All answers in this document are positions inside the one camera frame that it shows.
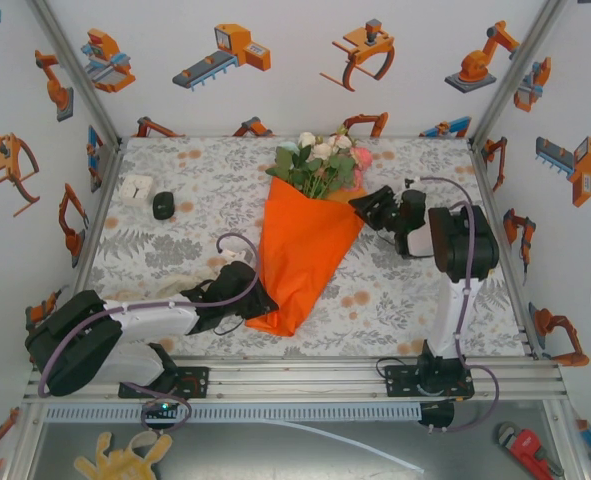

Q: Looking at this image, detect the peach fake flower stem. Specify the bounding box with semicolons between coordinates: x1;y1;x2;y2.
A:
327;125;355;196

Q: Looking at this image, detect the orange wrapping paper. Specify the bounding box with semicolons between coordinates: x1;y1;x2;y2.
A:
244;177;369;339

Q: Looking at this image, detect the cream fake flower stem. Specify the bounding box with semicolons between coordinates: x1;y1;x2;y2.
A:
310;143;333;199

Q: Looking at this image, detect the white fake flower stem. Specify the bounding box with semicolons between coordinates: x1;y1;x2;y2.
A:
297;130;318;186

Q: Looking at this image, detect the light blue fake flower stem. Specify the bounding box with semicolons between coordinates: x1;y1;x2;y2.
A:
266;141;301;184

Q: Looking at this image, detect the black computer mouse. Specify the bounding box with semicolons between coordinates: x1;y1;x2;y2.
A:
152;191;176;220

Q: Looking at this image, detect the floral patterned tablecloth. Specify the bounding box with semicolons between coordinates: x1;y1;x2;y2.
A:
69;134;534;359

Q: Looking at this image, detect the small circuit board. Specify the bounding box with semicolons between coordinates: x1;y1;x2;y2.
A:
141;398;182;420

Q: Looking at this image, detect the white square alarm clock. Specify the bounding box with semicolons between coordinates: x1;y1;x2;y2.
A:
120;173;155;206

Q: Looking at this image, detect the yellow glove-shaped cloth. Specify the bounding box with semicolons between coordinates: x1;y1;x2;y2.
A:
73;430;174;480

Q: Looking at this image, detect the white plastic strip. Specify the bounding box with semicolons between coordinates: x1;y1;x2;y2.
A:
262;418;426;474

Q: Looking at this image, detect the red pipe wrench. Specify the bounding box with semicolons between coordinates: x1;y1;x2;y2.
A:
494;421;566;476

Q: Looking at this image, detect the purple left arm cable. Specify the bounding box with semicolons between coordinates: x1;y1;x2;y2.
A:
37;232;261;435

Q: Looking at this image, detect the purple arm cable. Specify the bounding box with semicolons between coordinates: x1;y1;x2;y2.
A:
404;175;501;435
37;232;261;435

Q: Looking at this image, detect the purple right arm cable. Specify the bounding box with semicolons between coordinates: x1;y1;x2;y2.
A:
404;175;501;435

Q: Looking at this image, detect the aluminium side rail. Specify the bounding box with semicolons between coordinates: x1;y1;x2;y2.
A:
49;139;126;364
467;137;546;361

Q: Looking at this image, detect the wide aluminium frame rail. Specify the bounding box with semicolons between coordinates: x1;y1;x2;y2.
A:
22;358;574;405

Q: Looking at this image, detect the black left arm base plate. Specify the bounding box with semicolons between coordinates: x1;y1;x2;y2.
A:
118;366;211;400

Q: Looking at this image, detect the white slotted cable duct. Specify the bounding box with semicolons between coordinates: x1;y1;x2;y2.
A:
43;404;422;424

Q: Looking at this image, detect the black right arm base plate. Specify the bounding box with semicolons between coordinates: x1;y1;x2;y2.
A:
383;363;476;401

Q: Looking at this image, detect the aluminium frame post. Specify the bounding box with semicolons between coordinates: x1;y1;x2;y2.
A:
24;0;125;151
467;0;570;149

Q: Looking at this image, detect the black cable clamp block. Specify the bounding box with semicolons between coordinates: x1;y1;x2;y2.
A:
418;401;456;435

